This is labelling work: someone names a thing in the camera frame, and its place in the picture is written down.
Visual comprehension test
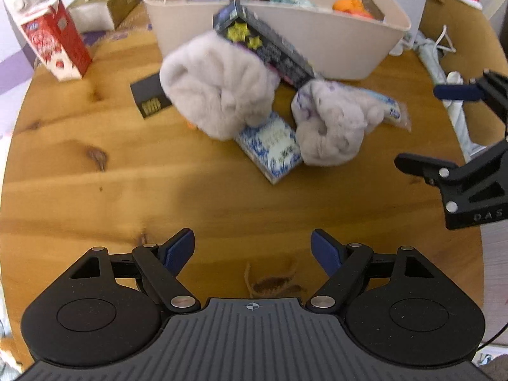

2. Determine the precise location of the bright orange soft item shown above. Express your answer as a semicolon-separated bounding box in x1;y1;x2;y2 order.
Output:
332;0;374;18

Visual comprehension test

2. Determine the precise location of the brown flower-print placemat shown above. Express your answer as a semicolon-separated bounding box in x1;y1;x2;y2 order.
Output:
81;2;159;46

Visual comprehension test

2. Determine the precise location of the white cord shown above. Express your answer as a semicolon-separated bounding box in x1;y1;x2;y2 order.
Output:
434;25;457;53

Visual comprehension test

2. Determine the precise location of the lilac and white board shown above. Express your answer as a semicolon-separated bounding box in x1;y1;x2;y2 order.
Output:
0;0;36;100

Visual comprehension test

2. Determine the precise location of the large fluffy grey cloth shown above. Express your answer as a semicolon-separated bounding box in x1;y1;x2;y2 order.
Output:
159;32;278;141

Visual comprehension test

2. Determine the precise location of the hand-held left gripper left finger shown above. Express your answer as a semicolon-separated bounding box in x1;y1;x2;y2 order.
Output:
59;227;201;313

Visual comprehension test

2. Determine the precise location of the dark star-print box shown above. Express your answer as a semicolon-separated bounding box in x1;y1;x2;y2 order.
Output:
212;0;316;90

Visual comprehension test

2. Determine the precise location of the beige plastic storage bin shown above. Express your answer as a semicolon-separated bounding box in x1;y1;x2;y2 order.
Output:
141;0;412;81

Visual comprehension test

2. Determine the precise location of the wooden desktop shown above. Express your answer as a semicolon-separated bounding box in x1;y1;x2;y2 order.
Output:
0;8;485;350

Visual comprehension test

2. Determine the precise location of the fluffy lilac-grey scrunchie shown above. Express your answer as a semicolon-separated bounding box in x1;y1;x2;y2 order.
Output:
291;79;386;167

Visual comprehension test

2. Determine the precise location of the blue floral tissue pack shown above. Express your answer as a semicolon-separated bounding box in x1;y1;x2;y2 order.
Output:
235;111;304;185

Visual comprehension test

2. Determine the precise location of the white blue plastic packet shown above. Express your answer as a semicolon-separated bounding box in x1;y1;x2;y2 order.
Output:
296;85;412;131

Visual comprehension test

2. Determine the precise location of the pale slatted rail with cloth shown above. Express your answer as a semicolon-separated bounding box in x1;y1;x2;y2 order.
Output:
413;32;491;157

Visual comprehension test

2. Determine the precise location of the white paper sheet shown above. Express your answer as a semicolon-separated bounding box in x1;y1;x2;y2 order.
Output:
391;0;424;54

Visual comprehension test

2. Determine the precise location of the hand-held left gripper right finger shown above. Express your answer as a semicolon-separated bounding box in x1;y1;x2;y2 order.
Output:
309;228;447;313

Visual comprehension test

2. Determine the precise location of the brown plush with red hat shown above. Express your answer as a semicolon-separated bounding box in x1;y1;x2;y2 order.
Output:
413;0;508;159

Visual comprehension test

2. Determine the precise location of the small black box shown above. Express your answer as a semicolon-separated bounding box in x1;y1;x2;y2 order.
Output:
130;73;173;120

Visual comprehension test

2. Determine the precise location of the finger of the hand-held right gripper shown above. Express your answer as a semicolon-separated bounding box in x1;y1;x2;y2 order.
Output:
434;70;508;128
394;139;508;214

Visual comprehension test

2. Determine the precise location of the gold tissue box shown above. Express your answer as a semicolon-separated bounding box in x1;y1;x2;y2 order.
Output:
67;0;147;32

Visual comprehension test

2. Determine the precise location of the red milk carton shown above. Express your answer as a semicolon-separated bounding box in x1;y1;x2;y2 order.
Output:
3;0;93;82

